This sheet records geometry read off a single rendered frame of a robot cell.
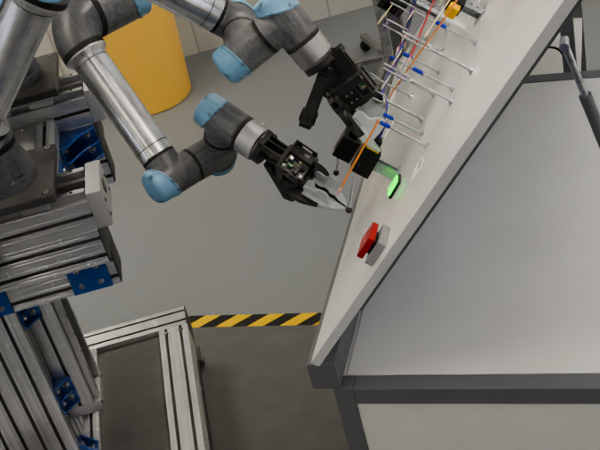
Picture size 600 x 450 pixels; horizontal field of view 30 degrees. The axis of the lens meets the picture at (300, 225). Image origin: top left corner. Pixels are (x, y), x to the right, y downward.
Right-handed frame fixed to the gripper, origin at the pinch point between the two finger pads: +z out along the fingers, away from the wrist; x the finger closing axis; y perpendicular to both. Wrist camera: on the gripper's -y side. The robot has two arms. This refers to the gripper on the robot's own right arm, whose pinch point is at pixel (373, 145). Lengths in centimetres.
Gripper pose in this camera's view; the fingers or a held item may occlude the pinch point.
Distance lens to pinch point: 219.6
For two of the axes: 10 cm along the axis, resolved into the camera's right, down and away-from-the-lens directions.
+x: 1.1, -4.2, 9.0
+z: 6.3, 7.3, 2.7
